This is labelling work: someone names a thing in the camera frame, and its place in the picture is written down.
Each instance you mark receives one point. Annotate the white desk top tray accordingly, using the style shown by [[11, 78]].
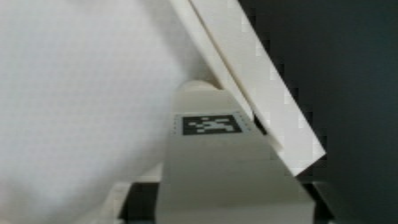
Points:
[[98, 55]]

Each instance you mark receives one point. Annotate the white desk leg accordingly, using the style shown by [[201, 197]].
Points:
[[228, 185]]

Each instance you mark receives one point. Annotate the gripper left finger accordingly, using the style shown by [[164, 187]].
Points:
[[130, 203]]

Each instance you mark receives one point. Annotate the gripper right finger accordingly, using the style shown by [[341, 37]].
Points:
[[324, 216]]

